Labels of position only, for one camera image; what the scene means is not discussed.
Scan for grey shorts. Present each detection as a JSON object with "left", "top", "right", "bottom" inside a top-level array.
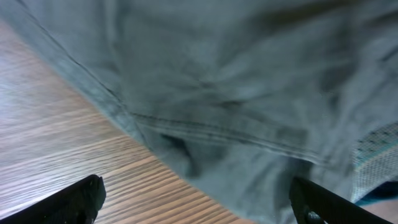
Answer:
[{"left": 1, "top": 0, "right": 397, "bottom": 223}]

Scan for blue garment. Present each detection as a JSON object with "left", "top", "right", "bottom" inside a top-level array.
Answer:
[{"left": 355, "top": 181, "right": 398, "bottom": 206}]

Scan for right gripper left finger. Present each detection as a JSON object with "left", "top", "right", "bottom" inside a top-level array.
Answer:
[{"left": 1, "top": 175, "right": 106, "bottom": 224}]

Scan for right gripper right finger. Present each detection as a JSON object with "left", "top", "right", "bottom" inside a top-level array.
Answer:
[{"left": 289, "top": 177, "right": 392, "bottom": 224}]

